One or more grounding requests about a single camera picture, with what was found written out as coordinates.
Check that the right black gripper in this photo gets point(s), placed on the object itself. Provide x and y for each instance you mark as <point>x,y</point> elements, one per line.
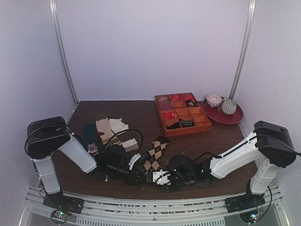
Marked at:
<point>178,178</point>

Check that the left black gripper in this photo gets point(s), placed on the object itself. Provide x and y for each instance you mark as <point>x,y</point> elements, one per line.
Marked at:
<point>132,180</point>

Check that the brown argyle sock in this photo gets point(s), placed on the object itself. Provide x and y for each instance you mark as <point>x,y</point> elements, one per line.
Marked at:
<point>156,150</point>

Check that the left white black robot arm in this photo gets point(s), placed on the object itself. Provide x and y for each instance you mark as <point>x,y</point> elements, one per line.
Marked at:
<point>48,136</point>

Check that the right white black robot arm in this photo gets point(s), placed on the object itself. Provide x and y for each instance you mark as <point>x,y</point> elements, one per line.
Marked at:
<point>268,141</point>

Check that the striped beige brown sock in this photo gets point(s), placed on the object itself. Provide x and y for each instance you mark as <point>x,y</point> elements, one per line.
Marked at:
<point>104,132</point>

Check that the dark teal cartoon sock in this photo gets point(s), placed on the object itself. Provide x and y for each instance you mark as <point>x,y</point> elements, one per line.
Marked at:
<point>90,139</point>

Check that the black white striped rolled sock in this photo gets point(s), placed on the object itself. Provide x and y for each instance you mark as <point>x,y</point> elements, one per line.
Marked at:
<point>186,123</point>

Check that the purple rolled sock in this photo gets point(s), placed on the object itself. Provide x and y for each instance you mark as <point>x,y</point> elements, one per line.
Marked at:
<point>165,105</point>

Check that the wooden compartment tray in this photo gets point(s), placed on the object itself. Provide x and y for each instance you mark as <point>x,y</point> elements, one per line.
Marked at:
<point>172,127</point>

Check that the black red rolled sock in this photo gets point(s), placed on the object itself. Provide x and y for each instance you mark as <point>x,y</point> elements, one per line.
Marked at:
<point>191,103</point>

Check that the red round plate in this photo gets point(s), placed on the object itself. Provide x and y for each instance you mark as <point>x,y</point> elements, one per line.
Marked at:
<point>216,114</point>

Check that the dotted white bowl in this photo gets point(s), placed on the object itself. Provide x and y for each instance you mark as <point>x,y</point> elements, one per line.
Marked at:
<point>213,100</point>

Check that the striped white cup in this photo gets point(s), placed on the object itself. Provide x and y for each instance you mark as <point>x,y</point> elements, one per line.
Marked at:
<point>229,106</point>

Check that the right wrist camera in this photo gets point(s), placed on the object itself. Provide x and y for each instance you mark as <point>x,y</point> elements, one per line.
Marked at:
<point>181,164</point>

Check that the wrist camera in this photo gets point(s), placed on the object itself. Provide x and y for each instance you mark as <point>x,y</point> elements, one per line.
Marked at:
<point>113,155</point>
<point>181,164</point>

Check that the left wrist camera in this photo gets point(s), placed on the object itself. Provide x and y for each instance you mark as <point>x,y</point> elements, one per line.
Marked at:
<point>113,155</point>

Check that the aluminium front rail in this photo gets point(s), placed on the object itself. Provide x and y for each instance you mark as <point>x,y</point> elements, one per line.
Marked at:
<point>101,211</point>

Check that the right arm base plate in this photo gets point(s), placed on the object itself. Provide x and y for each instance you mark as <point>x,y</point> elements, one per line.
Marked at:
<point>244,202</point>

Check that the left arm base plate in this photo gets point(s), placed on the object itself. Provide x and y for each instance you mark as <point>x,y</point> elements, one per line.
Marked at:
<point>63,202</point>

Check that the right aluminium frame post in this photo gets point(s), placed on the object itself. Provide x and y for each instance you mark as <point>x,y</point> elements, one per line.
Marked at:
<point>244,50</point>

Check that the aluminium frame post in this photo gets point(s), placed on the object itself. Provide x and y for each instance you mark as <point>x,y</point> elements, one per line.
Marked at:
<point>62,54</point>
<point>244,50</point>

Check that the left aluminium frame post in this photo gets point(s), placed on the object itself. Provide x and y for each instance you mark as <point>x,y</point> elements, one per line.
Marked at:
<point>62,54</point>

